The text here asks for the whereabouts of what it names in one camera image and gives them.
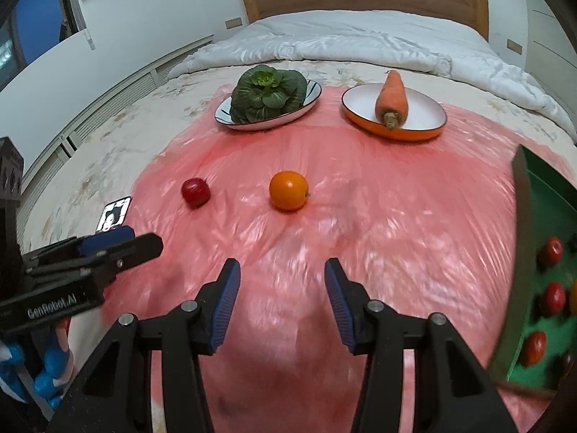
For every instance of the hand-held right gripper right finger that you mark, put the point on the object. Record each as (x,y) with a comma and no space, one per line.
(340,306)

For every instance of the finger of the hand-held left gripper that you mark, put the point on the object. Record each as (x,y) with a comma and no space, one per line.
(139,248)
(103,241)

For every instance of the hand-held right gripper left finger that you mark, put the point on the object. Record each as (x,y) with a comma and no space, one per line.
(225,306)

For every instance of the small red apple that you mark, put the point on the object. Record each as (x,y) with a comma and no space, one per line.
(195,192)
(533,348)

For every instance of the orange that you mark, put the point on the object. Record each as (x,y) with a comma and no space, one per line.
(573,297)
(289,190)

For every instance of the red tomato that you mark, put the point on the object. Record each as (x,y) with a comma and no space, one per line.
(553,298)
(551,251)

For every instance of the green tray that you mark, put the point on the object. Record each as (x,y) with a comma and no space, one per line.
(547,198)

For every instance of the person's left hand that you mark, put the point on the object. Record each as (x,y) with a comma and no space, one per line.
(53,363)

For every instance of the small printed card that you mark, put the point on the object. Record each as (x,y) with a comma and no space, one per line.
(112,216)

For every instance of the pink plastic sheet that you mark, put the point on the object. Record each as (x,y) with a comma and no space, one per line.
(383,216)

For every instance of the white slatted cabinet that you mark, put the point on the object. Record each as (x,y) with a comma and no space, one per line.
(112,99)

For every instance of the green leafy vegetable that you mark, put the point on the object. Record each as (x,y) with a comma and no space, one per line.
(266,94)

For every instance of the orange rimmed plate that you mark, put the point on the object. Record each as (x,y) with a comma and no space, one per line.
(423,112)

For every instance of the white plate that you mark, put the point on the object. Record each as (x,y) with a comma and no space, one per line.
(312,94)

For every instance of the carrot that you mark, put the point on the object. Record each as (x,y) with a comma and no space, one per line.
(392,94)

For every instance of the window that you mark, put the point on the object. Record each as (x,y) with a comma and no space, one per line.
(40,13)

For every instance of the white duvet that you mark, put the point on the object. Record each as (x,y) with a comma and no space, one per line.
(360,40)

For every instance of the white wardrobe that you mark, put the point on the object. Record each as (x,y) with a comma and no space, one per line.
(550,31)

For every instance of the wall switch panel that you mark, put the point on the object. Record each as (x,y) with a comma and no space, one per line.
(515,45)
(233,22)

